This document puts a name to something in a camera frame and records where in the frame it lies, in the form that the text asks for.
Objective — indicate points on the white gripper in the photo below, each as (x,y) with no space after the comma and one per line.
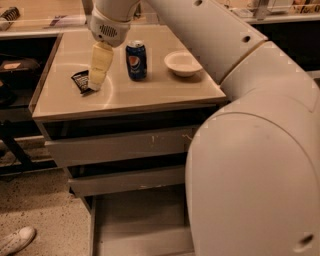
(108,30)

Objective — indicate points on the black rxbar chocolate wrapper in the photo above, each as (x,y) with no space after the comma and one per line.
(81,81)

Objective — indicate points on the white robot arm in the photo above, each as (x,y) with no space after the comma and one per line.
(253,168)

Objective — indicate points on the grey drawer cabinet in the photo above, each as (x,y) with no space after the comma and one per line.
(163,100)

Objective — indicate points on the grey top drawer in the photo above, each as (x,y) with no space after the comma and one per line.
(122,146)

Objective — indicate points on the grey open bottom drawer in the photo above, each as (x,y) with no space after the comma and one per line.
(150,222)

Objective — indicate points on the blue pepsi can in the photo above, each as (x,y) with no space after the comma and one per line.
(136,60)

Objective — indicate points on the white ceramic bowl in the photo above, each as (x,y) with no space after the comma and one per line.
(182,63)

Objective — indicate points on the black bag on shelf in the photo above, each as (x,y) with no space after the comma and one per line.
(20,73)

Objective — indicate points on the black comb-like tool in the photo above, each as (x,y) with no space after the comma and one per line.
(9,15)

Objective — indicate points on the white sneaker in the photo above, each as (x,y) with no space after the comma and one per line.
(17,241)

